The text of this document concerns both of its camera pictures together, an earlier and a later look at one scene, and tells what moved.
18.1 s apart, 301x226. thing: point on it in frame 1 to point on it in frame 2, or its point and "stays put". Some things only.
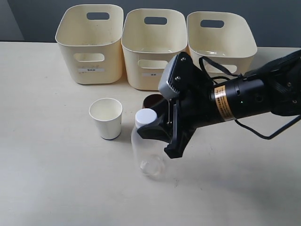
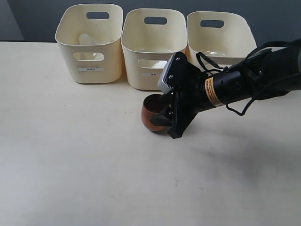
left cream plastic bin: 90,37 stays put
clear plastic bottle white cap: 149,157 to 84,39
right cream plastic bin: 224,37 stays put
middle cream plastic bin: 151,37 stays put
